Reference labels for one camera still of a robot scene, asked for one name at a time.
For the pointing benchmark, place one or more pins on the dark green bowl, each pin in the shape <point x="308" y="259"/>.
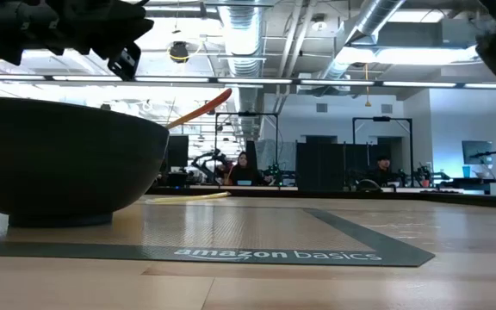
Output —
<point x="58" y="159"/>

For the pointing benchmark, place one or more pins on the wall monitor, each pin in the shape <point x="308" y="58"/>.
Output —
<point x="476" y="151"/>

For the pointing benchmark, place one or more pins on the person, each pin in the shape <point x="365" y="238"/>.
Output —
<point x="243" y="172"/>
<point x="381" y="172"/>

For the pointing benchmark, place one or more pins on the teal cup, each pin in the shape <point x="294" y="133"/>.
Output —
<point x="466" y="172"/>

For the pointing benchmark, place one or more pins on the overhead LED light bar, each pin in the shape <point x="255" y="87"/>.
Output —
<point x="252" y="81"/>

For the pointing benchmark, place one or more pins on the yellow straw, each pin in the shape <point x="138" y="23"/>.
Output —
<point x="196" y="197"/>

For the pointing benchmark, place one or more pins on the amazon basics baking mat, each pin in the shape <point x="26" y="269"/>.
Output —
<point x="252" y="232"/>

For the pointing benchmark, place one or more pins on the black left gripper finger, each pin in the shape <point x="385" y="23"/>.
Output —
<point x="127" y="60"/>
<point x="129" y="23"/>

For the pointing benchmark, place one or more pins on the black metal frame stand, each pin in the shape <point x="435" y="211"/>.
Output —
<point x="381" y="119"/>
<point x="246" y="114"/>

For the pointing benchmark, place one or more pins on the yellow hanging plug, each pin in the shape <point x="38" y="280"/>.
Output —
<point x="367" y="102"/>

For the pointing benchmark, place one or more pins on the black table edge rail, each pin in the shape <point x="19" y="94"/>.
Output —
<point x="360" y="194"/>

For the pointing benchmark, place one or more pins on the black room partition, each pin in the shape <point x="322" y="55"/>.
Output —
<point x="319" y="165"/>

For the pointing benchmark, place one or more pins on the silver ventilation duct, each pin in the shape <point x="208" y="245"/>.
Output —
<point x="241" y="30"/>
<point x="373" y="17"/>

